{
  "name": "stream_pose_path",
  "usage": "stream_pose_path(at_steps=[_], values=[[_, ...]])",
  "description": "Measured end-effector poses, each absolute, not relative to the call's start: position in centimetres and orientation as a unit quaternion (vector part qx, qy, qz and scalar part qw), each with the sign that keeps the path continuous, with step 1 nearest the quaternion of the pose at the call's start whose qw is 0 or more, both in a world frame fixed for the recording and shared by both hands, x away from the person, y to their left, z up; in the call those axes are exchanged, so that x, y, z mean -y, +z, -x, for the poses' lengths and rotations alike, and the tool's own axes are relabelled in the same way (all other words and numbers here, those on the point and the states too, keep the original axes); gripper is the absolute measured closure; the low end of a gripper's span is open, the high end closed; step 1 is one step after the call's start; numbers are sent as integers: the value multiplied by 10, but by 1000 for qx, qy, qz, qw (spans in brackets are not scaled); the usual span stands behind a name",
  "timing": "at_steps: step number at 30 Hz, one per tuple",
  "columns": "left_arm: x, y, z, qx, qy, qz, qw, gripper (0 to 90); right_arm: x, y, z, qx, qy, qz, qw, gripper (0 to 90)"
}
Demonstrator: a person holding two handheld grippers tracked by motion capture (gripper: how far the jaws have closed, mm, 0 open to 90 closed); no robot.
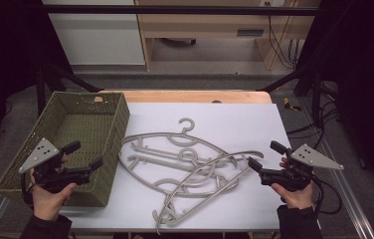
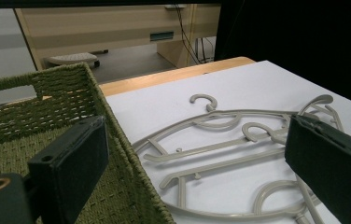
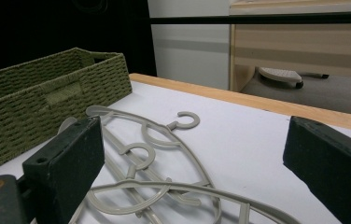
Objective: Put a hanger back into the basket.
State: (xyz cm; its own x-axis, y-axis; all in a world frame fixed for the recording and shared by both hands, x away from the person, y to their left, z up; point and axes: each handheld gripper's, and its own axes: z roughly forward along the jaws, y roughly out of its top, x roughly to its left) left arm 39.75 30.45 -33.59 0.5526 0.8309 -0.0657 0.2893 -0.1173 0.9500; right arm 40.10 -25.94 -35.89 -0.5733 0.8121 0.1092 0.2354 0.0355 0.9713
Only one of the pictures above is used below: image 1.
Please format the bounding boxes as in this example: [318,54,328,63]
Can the dark curtain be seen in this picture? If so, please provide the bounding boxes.
[0,0,74,162]
[295,0,374,203]

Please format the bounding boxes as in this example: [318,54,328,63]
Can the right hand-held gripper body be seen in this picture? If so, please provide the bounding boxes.
[259,143,344,193]

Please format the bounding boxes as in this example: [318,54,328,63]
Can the black horizontal frame bar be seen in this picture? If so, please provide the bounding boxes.
[40,4,320,16]

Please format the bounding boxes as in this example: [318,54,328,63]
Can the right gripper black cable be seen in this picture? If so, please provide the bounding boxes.
[308,173,343,216]

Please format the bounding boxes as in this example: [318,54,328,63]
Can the hanging black desk cables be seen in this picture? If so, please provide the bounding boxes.
[267,2,301,70]

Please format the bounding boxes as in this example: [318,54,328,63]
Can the white cabinet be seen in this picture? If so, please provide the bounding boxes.
[42,0,146,66]

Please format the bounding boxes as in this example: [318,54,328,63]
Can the white table board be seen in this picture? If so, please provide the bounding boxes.
[40,103,322,232]

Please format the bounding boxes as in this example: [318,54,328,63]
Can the black slanted frame strut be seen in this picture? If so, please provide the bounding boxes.
[258,64,323,128]
[35,64,103,116]

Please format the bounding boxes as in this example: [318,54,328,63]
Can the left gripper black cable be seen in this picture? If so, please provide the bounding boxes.
[20,172,37,205]

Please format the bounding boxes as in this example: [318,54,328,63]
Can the yellow and black tool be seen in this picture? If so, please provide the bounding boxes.
[283,97,302,113]

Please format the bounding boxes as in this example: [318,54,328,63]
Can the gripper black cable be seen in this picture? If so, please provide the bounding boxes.
[308,173,343,216]
[20,172,37,205]

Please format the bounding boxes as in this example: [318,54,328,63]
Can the person's right hand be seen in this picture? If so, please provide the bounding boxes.
[270,181,315,210]

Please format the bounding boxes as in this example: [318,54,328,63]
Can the green woven basket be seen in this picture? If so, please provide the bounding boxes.
[0,91,131,208]

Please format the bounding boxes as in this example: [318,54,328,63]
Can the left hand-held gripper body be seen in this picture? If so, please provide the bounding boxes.
[18,137,93,194]

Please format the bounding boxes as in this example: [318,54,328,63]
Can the person's left hand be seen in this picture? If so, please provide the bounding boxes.
[30,167,79,222]

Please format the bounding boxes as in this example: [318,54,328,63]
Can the black floor cables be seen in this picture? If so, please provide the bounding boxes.
[287,83,342,152]

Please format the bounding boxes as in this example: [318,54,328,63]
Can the light wooden desk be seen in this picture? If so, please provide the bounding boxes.
[134,0,322,72]

